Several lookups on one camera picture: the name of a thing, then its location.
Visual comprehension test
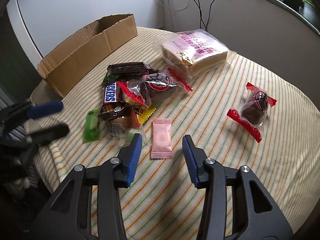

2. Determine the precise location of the brown cardboard box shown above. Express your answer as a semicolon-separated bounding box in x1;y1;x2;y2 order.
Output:
37;14;137;97

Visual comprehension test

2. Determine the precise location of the packaged sliced bread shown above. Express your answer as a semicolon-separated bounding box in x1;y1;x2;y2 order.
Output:
154;29;236;80

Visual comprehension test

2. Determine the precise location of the green candy packet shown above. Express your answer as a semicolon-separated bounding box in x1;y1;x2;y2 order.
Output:
101;73;120;87

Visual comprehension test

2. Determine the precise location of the pink candy packet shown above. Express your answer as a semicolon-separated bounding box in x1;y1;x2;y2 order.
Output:
151;118;172;159

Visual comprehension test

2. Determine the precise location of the red chocolate cake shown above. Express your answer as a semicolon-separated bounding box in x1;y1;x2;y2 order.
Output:
227;82;277;143

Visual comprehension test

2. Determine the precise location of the Snickers bar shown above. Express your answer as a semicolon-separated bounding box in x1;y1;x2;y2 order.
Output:
103;82;123;104

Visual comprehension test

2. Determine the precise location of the yellow candy packet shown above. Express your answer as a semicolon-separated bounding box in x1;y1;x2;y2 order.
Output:
136;106;156;125

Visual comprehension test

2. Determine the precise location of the black cable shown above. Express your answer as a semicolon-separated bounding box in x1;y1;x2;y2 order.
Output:
189;0;227;32

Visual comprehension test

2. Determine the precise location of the potted spider plant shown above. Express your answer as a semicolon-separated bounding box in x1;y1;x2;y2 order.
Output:
299;0;319;29

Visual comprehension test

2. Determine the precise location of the dark chocolate wafer bar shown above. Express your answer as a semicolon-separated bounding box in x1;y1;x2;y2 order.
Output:
107;62;158;75

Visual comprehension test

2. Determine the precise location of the light green candy wrapper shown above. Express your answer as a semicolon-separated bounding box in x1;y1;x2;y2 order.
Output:
83;109;100;143

